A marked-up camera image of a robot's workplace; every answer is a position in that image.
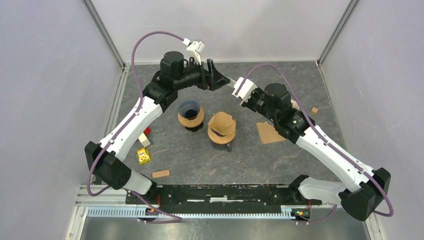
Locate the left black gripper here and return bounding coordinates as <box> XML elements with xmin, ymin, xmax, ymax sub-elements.
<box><xmin>174</xmin><ymin>57</ymin><xmax>231</xmax><ymax>92</ymax></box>

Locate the white paper coffee filter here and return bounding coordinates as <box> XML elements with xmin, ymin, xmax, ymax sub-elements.
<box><xmin>228</xmin><ymin>78</ymin><xmax>237</xmax><ymax>90</ymax></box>

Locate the brown filter stack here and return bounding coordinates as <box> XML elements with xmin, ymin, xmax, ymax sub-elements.
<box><xmin>256</xmin><ymin>122</ymin><xmax>286</xmax><ymax>144</ymax></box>

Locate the orange black coffee filter box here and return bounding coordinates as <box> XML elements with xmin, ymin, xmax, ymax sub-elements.
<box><xmin>290</xmin><ymin>99</ymin><xmax>300</xmax><ymax>110</ymax></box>

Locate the brown paper coffee filter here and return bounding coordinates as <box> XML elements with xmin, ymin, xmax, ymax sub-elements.
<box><xmin>208</xmin><ymin>111</ymin><xmax>236</xmax><ymax>136</ymax></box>

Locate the small blue ribbed dripper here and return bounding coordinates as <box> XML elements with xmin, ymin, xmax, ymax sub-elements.
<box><xmin>178</xmin><ymin>100</ymin><xmax>201</xmax><ymax>120</ymax></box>

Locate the wooden ring dripper holder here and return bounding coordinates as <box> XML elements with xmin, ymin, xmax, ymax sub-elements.
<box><xmin>207</xmin><ymin>127</ymin><xmax>236</xmax><ymax>145</ymax></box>

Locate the clear glass coffee server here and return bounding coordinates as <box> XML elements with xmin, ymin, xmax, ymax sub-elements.
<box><xmin>210</xmin><ymin>141</ymin><xmax>233</xmax><ymax>152</ymax></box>

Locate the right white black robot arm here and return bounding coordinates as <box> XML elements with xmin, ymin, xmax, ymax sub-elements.
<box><xmin>232</xmin><ymin>80</ymin><xmax>391</xmax><ymax>222</ymax></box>

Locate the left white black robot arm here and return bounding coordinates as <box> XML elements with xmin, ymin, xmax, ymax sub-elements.
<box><xmin>84</xmin><ymin>51</ymin><xmax>231</xmax><ymax>204</ymax></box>

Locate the small wooden cube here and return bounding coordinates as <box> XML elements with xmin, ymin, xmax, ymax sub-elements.
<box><xmin>310</xmin><ymin>107</ymin><xmax>319</xmax><ymax>116</ymax></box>

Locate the beige wooden cube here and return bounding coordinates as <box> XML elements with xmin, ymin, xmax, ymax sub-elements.
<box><xmin>138</xmin><ymin>133</ymin><xmax>151</xmax><ymax>148</ymax></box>

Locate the yellow small juice box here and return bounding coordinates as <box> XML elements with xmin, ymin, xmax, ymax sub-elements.
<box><xmin>136</xmin><ymin>147</ymin><xmax>151</xmax><ymax>165</ymax></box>

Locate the small wooden block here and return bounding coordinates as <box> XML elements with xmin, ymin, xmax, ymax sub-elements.
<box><xmin>152</xmin><ymin>169</ymin><xmax>171</xmax><ymax>179</ymax></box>

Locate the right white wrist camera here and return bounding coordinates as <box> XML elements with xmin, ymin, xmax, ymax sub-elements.
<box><xmin>232</xmin><ymin>77</ymin><xmax>258</xmax><ymax>103</ymax></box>

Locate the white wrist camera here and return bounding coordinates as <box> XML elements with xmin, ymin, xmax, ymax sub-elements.
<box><xmin>232</xmin><ymin>77</ymin><xmax>258</xmax><ymax>103</ymax></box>
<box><xmin>182</xmin><ymin>38</ymin><xmax>206</xmax><ymax>65</ymax></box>

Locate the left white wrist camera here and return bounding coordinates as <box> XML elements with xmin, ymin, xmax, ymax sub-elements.
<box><xmin>182</xmin><ymin>38</ymin><xmax>206</xmax><ymax>65</ymax></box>

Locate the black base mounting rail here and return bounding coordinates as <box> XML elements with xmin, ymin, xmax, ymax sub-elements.
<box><xmin>143</xmin><ymin>184</ymin><xmax>322</xmax><ymax>214</ymax></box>

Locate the white toothed cable tray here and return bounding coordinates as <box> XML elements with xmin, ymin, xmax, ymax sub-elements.
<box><xmin>86</xmin><ymin>206</ymin><xmax>295</xmax><ymax>220</ymax></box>

